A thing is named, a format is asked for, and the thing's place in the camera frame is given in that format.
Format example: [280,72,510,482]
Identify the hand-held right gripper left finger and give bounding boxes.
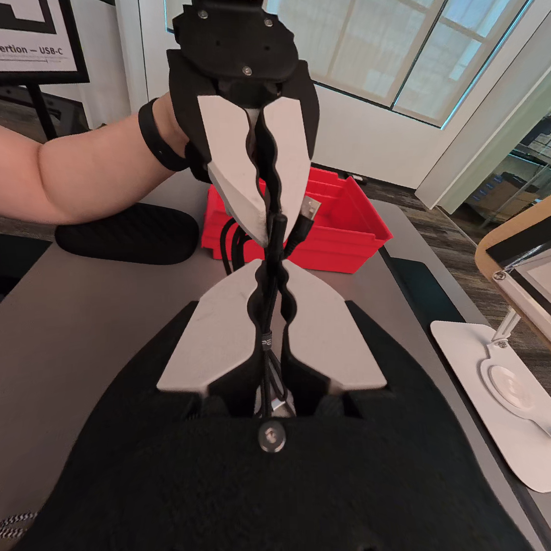
[156,258,264,394]

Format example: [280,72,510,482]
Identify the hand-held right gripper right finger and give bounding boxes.
[279,259,388,394]

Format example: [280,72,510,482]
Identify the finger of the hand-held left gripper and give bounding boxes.
[256,96,311,250]
[196,95,272,248]

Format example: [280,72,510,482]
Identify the black usb cable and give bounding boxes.
[220,196,323,420]

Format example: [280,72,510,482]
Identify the red plastic bin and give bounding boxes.
[201,167,393,275]

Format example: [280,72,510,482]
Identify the black white braided usb-c cable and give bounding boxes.
[0,510,41,541]

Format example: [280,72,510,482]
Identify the person's left forearm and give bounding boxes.
[0,114,175,225]

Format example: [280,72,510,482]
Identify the person's left hand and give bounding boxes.
[154,92,190,149]

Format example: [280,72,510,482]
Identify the black wrist band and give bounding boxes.
[138,98,191,172]

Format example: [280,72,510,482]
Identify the dark desk mat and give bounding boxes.
[389,254,467,325]

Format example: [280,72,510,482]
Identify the framed marker sign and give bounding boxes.
[0,0,91,140]

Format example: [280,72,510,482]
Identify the stack of storage boxes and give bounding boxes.
[467,171,541,220]

